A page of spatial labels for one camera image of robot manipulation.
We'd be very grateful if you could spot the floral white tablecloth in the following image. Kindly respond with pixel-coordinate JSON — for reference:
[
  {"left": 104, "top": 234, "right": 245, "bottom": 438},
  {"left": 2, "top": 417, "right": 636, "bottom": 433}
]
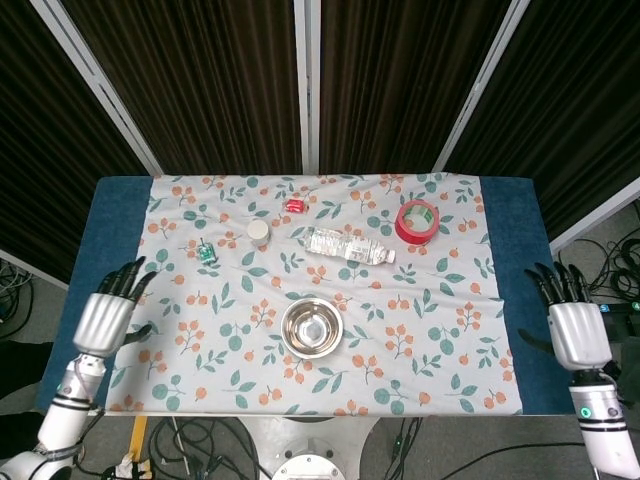
[{"left": 103, "top": 173, "right": 524, "bottom": 417}]

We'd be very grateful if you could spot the yellow floor bar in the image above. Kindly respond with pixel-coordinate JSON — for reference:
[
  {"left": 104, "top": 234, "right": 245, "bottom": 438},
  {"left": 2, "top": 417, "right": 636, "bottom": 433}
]
[{"left": 128, "top": 415, "right": 150, "bottom": 465}]

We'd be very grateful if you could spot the small white lidded jar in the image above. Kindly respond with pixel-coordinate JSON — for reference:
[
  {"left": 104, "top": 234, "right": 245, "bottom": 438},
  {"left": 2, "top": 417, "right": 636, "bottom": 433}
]
[{"left": 246, "top": 219, "right": 271, "bottom": 247}]

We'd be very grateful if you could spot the dark folding screen panel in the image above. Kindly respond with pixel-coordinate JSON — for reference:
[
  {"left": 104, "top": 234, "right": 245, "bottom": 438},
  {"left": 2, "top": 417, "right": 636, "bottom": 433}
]
[
  {"left": 0, "top": 0, "right": 157, "bottom": 291},
  {"left": 307, "top": 0, "right": 531, "bottom": 174},
  {"left": 29, "top": 0, "right": 309, "bottom": 176},
  {"left": 433, "top": 0, "right": 640, "bottom": 254}
]

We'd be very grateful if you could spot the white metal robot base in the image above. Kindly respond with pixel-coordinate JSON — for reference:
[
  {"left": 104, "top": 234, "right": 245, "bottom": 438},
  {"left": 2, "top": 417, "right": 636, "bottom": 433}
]
[{"left": 239, "top": 415, "right": 382, "bottom": 480}]

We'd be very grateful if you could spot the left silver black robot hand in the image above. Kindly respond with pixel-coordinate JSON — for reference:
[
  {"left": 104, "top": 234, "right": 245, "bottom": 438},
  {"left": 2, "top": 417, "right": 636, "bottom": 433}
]
[{"left": 73, "top": 256, "right": 158, "bottom": 359}]

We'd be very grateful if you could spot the red tape roll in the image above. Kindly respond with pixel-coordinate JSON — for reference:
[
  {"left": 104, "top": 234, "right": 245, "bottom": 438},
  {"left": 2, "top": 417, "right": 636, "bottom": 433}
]
[{"left": 394, "top": 200, "right": 441, "bottom": 247}]

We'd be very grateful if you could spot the white black sneaker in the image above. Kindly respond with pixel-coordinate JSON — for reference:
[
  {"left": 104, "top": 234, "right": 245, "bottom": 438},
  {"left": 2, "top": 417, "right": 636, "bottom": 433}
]
[{"left": 112, "top": 452, "right": 152, "bottom": 480}]

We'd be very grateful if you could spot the black device with teal lights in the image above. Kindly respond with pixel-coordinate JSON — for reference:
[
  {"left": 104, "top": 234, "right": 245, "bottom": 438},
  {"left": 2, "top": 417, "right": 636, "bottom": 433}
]
[{"left": 598, "top": 300, "right": 640, "bottom": 317}]

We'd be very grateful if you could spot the black floor cable bundle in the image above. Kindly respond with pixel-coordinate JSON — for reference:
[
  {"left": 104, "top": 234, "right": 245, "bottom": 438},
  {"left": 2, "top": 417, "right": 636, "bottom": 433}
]
[
  {"left": 379, "top": 417, "right": 586, "bottom": 480},
  {"left": 148, "top": 417, "right": 271, "bottom": 480},
  {"left": 0, "top": 257, "right": 37, "bottom": 339},
  {"left": 554, "top": 219, "right": 640, "bottom": 304}
]

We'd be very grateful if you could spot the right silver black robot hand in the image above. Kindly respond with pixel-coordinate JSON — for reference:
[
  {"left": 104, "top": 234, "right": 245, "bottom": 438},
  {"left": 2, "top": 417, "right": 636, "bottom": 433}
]
[{"left": 517, "top": 262, "right": 614, "bottom": 372}]

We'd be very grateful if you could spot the clear plastic water bottle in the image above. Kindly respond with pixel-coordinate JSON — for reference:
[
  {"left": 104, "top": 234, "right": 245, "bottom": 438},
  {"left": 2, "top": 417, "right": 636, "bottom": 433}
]
[{"left": 303, "top": 226, "right": 397, "bottom": 266}]

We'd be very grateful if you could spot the blue table cover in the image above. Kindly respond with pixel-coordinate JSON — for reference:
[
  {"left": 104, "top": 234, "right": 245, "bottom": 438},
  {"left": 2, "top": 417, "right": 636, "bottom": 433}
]
[{"left": 37, "top": 174, "right": 576, "bottom": 416}]

